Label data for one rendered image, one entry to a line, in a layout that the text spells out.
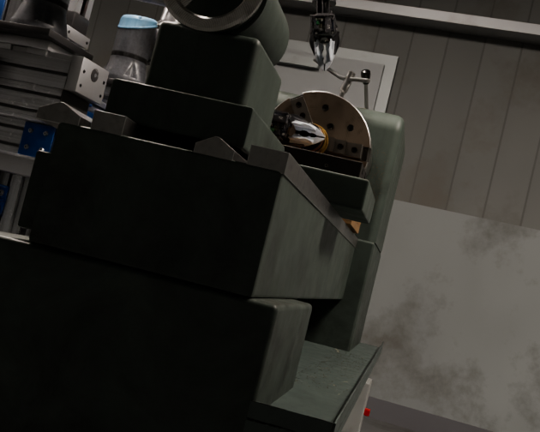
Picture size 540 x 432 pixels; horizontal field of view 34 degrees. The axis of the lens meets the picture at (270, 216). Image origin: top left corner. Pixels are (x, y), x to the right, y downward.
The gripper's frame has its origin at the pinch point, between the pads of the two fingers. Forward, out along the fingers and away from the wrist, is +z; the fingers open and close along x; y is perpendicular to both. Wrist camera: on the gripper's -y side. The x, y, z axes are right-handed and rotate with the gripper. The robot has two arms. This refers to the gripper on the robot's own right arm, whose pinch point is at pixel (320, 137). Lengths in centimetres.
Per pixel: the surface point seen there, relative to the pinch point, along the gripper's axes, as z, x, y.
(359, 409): 23, -73, -57
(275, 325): 19, -43, 118
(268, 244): 16, -33, 117
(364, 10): -39, 129, -297
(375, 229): 17.1, -18.1, -31.3
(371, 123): 9.0, 12.0, -30.8
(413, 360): 37, -70, -303
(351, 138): 6.2, 4.0, -15.2
